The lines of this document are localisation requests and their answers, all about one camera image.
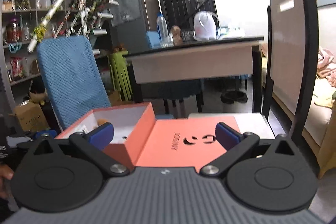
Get white black-edged table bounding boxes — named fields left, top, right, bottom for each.
left=125, top=36, right=264, bottom=113

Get green plastic stools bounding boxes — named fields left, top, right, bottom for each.
left=108, top=51, right=133, bottom=101

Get clear plastic water bottle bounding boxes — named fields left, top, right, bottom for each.
left=156, top=14, right=170, bottom=47

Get pink blanket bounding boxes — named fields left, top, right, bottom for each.
left=317, top=48, right=336, bottom=88

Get blue cushioned chair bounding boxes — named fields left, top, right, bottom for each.
left=37, top=36, right=111, bottom=130

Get white staircase with garland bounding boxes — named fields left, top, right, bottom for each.
left=27, top=0, right=156, bottom=56

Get wall shelf unit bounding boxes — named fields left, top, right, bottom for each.
left=0, top=0, right=66, bottom=88

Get grey refrigerator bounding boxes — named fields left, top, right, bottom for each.
left=110, top=0, right=160, bottom=53

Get orange cardboard box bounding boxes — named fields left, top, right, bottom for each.
left=58, top=103, right=239, bottom=170

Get orange snack pieces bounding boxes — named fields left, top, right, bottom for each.
left=97, top=119, right=108, bottom=127

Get brown cardboard box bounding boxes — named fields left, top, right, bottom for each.
left=14, top=100, right=49, bottom=132

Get black bowl on floor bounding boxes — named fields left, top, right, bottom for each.
left=220, top=90, right=248, bottom=104

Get brown figurine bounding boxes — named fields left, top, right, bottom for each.
left=170, top=26, right=183, bottom=46

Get white black chair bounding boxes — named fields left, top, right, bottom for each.
left=187, top=0, right=320, bottom=146

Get yellow sofa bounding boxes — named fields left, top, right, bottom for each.
left=262, top=43, right=336, bottom=179

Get person's left hand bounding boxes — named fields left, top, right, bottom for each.
left=0, top=164, right=14, bottom=200

